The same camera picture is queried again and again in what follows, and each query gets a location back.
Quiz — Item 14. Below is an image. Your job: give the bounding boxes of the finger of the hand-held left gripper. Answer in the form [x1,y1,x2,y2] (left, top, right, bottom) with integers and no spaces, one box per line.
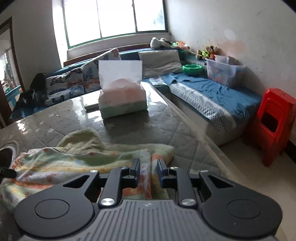
[0,169,17,178]

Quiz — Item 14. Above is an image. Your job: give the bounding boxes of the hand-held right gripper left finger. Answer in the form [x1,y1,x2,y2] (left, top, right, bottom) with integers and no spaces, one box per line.
[62,158,141,208]

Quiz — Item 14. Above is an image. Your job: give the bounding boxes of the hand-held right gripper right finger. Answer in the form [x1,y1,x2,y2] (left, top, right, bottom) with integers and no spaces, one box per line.
[157,158,236,207]

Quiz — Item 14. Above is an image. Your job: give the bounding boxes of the green floral pyjama shirt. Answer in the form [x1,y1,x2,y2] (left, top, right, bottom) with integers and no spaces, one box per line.
[0,128,175,214]

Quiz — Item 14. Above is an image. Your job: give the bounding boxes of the grey quilted star table cover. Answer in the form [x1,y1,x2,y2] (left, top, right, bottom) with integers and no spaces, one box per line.
[0,81,244,241]

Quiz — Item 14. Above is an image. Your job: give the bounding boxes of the pink green tissue pack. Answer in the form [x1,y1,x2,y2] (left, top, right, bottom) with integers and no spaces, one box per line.
[97,60,148,119]

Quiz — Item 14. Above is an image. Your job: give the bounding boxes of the black bag on sofa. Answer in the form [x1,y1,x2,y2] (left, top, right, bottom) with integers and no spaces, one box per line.
[14,89,48,110]

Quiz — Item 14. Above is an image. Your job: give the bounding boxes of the blue cabinet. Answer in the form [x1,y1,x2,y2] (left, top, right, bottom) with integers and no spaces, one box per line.
[6,85,23,109]

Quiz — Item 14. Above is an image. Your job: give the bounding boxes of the blue corner sofa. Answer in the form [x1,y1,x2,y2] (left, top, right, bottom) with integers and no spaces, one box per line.
[9,47,263,147]

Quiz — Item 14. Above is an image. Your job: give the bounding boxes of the flat white book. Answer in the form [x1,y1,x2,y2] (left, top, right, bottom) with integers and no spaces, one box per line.
[84,98,100,111]

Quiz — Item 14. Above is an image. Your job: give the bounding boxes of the blue bed sheet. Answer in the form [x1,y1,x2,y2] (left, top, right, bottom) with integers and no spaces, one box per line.
[162,73,262,119]

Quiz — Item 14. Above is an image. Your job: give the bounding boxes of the black backpack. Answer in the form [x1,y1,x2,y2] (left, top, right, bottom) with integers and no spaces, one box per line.
[31,73,47,92]

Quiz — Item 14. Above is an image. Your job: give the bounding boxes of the butterfly print cushion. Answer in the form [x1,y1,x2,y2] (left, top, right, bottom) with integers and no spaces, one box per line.
[45,67,85,106]
[81,47,122,93]

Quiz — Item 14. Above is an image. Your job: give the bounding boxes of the green plastic basin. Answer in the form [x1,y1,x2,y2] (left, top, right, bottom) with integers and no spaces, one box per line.
[182,64,204,76]

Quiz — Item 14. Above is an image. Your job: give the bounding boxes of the plain grey cushion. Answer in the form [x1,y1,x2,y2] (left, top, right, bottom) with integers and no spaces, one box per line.
[138,49,183,79]

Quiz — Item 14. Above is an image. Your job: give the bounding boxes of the clear plastic storage box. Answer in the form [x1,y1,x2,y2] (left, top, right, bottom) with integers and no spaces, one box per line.
[205,55,246,88]

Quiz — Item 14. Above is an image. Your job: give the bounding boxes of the red plastic stool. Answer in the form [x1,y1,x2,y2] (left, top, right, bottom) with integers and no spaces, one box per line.
[243,88,296,167]

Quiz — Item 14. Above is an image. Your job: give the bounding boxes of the brown green plush toys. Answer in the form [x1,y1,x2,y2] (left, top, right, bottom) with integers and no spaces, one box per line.
[196,46,219,60]

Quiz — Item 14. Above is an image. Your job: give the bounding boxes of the orange green plush toy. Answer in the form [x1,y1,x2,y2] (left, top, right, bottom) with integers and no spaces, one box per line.
[172,41,191,52]

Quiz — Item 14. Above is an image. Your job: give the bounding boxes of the white plush toy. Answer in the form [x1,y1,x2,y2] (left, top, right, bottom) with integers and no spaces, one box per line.
[150,37,173,49]

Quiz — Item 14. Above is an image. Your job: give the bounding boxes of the green framed window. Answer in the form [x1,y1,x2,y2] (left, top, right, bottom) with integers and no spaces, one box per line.
[61,0,168,50]

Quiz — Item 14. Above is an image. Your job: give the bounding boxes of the dark wooden door frame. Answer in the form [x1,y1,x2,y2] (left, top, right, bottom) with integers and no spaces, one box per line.
[0,17,25,128]

